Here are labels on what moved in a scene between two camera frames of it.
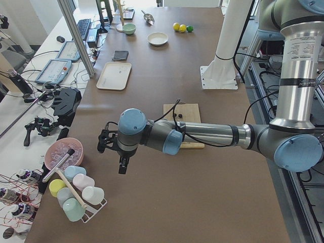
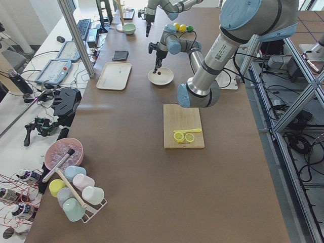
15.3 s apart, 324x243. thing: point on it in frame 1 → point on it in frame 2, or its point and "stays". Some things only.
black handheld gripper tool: [43, 124] stays
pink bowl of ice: [59, 149] stays
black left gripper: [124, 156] → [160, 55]
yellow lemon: [176, 26] stays
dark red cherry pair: [179, 115] → [159, 73]
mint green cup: [73, 209] stays
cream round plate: [157, 38] → [166, 76]
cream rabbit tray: [114, 76] stays
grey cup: [64, 194] stays
